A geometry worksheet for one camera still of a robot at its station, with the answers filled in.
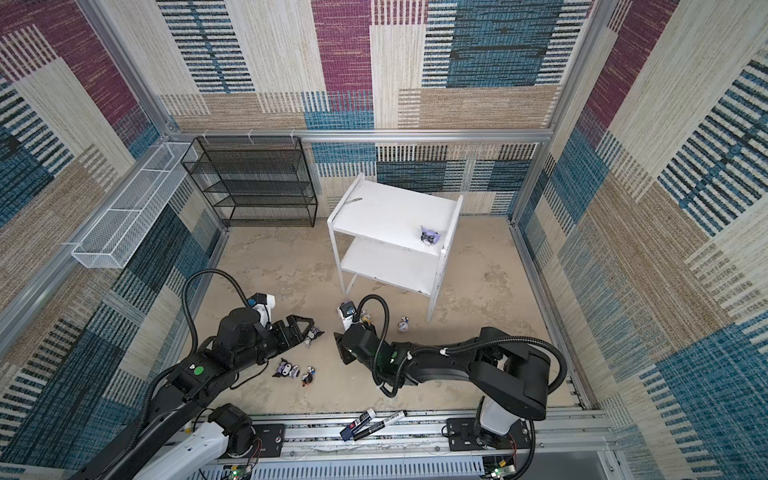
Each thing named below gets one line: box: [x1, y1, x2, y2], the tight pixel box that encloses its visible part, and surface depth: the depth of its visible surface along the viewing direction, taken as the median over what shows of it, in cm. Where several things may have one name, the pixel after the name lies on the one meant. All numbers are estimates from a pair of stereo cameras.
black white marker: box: [353, 410, 408, 441], surface depth 77 cm
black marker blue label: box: [339, 408, 377, 442], surface depth 76 cm
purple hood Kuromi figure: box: [420, 225, 442, 247], surface depth 69 cm
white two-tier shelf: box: [327, 173, 464, 323], surface depth 80 cm
